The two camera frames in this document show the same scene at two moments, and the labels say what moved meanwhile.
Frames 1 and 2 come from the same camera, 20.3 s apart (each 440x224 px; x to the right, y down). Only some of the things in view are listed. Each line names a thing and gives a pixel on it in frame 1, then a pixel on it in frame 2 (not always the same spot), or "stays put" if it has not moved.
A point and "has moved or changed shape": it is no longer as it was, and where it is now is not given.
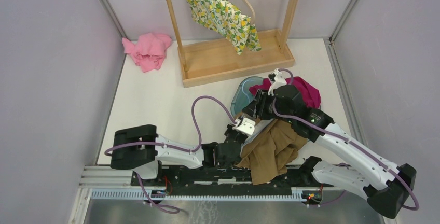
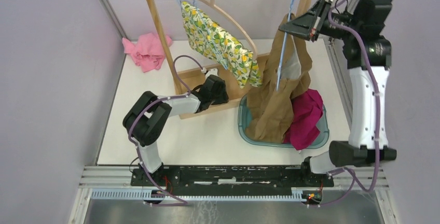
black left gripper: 230,130 → 223,98
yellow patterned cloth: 210,9 → 214,41
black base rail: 231,178 stays put
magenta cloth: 308,93 has moved or changed shape
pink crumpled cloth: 149,51 stays put
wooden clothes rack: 211,60 → 219,85
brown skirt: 266,156 → 287,67
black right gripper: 257,108 → 311,25
